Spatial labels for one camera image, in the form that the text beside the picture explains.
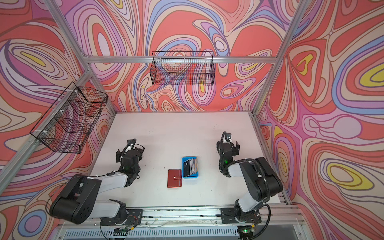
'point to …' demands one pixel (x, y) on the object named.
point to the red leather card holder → (174, 178)
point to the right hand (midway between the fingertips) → (231, 143)
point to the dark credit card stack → (190, 167)
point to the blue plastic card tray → (185, 158)
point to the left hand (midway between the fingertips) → (130, 148)
